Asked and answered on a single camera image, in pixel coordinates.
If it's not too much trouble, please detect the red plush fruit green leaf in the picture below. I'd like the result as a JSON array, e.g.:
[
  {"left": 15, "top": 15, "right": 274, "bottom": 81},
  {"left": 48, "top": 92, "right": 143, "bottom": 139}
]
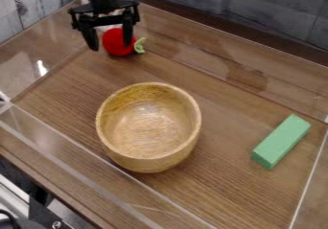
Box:
[{"left": 101, "top": 28, "right": 145, "bottom": 57}]

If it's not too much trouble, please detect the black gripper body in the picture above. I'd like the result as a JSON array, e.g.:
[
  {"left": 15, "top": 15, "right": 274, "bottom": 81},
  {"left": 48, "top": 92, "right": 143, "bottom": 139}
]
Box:
[{"left": 68, "top": 0, "right": 139, "bottom": 31}]

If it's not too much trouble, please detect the green rectangular block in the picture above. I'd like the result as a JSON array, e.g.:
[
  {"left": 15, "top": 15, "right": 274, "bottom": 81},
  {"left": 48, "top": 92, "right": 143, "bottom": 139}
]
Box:
[{"left": 251, "top": 114, "right": 311, "bottom": 170}]

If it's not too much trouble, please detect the clear acrylic tray wall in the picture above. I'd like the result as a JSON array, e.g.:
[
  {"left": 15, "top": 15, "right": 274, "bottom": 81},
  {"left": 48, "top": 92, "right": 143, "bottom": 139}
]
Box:
[{"left": 0, "top": 95, "right": 215, "bottom": 229}]

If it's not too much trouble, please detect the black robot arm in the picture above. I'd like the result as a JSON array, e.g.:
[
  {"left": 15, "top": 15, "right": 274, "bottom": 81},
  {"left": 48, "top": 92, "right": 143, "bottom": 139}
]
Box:
[{"left": 68, "top": 0, "right": 139, "bottom": 51}]

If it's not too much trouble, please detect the clear acrylic corner bracket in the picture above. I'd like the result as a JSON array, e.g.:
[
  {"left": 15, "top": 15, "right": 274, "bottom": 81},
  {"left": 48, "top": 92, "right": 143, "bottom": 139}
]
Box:
[{"left": 80, "top": 0, "right": 128, "bottom": 33}]

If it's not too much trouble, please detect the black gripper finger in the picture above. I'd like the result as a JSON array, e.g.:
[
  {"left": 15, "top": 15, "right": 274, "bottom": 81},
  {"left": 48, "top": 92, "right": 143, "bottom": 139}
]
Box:
[
  {"left": 80, "top": 24, "right": 98, "bottom": 51},
  {"left": 121, "top": 13, "right": 133, "bottom": 46}
]

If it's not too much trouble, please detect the black cable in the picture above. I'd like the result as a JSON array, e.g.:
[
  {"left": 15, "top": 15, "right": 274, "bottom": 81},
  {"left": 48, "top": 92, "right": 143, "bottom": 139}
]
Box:
[{"left": 0, "top": 209, "right": 20, "bottom": 229}]

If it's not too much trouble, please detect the black metal bracket with bolt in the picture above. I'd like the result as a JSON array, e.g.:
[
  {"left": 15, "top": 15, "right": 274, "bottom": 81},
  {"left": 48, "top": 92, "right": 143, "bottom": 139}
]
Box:
[{"left": 28, "top": 197, "right": 73, "bottom": 229}]

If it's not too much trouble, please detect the wooden bowl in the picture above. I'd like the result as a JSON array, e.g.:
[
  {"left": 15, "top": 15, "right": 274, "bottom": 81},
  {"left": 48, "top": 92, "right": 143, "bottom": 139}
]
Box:
[{"left": 94, "top": 82, "right": 200, "bottom": 173}]

